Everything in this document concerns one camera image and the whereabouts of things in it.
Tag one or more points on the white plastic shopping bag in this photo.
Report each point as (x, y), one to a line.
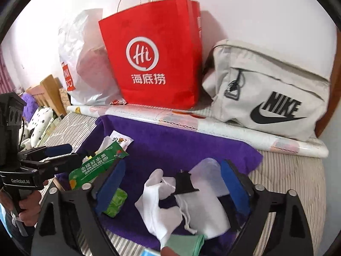
(88, 66)

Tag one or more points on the red paper bag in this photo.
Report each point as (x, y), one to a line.
(159, 32)

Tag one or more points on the pink striped curtain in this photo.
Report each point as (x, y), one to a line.
(5, 72)

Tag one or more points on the wooden headboard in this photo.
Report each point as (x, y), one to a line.
(50, 90)

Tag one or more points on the brown picture book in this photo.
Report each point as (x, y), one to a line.
(64, 97)

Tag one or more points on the purple fluffy toy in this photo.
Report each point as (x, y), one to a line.
(29, 104)

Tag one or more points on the person's left hand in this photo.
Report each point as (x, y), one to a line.
(29, 205)

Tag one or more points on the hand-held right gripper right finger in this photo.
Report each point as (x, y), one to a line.
(237, 189)

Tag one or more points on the mint green cloth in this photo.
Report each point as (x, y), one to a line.
(186, 244)

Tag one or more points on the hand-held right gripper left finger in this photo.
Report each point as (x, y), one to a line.
(110, 189)

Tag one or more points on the white printed paper roll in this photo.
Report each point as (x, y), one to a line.
(266, 136)

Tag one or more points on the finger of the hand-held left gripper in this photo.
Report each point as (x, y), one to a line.
(64, 165)
(57, 149)

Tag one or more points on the purple towel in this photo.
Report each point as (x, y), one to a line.
(173, 146)

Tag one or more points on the grey striped mattress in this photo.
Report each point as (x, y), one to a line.
(287, 170)

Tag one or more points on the yellow snack packet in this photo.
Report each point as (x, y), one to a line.
(90, 155)

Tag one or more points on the green printed packet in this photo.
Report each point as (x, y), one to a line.
(93, 169)

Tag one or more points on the grey waist bag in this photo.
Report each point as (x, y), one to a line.
(266, 85)

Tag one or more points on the white black-dotted pillow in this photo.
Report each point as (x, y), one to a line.
(40, 120)

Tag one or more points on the brown wooden door frame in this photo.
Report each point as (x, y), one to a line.
(334, 98)

